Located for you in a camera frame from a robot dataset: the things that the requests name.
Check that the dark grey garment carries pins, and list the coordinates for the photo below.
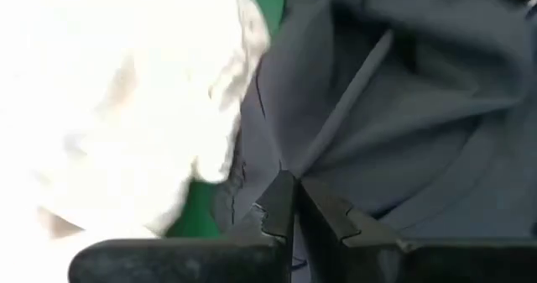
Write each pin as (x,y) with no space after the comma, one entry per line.
(377,148)

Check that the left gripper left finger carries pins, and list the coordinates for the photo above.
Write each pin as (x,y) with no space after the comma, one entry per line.
(189,262)

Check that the white lace cloth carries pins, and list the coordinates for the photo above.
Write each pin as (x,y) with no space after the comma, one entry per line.
(126,106)

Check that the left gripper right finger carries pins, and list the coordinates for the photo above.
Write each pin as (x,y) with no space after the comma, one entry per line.
(461,262)

